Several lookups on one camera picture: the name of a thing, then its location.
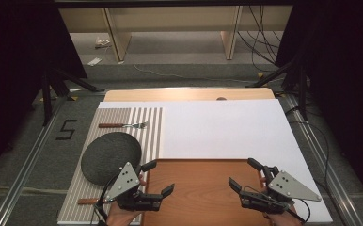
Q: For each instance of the black tripod stand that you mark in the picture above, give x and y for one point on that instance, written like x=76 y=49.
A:
x=46 y=97
x=302 y=91

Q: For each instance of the person's left hand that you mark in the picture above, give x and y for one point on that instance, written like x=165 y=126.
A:
x=121 y=218

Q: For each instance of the striped placemat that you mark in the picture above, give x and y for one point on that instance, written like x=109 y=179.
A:
x=76 y=201

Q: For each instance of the light wooden table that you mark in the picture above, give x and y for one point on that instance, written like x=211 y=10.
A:
x=170 y=94

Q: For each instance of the black curtain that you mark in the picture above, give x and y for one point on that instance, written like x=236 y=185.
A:
x=13 y=62
x=342 y=78

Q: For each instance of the dark grey round plate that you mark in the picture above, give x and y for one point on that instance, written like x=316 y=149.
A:
x=107 y=153

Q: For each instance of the light wooden cabinet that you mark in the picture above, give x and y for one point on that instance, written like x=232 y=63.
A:
x=170 y=19

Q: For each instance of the person's right hand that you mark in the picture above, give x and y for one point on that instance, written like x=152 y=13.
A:
x=284 y=219

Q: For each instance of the small brown round object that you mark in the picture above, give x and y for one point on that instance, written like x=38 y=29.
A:
x=221 y=99

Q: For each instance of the metal floor rail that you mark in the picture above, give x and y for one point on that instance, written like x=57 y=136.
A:
x=323 y=163
x=26 y=169

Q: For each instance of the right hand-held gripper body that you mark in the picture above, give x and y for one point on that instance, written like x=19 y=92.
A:
x=291 y=188

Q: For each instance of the flat white paper strip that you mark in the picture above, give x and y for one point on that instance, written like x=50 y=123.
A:
x=94 y=61

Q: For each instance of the crumpled white paper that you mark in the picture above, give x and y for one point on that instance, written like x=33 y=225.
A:
x=102 y=43

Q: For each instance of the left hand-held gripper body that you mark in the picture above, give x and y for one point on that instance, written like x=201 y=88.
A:
x=124 y=183

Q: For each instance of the white board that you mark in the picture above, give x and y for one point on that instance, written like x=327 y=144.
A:
x=220 y=132

